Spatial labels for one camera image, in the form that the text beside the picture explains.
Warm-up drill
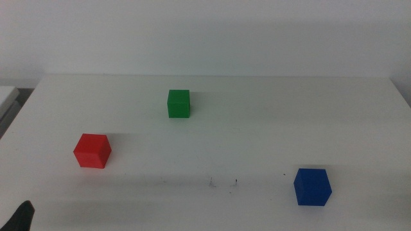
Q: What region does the white furniture slab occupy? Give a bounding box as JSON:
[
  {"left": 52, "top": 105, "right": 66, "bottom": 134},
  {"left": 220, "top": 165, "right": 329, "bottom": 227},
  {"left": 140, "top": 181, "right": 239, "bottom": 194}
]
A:
[{"left": 0, "top": 85, "right": 21, "bottom": 119}]

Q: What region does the green cube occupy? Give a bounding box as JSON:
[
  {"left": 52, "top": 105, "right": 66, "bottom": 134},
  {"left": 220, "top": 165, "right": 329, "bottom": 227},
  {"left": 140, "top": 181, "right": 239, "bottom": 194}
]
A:
[{"left": 166, "top": 89, "right": 191, "bottom": 119}]

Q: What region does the red cube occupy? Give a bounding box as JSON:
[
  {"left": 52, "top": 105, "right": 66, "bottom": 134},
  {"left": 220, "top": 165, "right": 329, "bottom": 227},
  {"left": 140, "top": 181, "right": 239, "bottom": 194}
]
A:
[{"left": 73, "top": 133, "right": 112, "bottom": 169}]

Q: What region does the blue cube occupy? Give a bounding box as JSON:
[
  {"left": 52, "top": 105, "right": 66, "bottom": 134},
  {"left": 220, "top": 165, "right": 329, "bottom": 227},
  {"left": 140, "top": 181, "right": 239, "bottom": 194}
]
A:
[{"left": 293, "top": 167, "right": 333, "bottom": 207}]

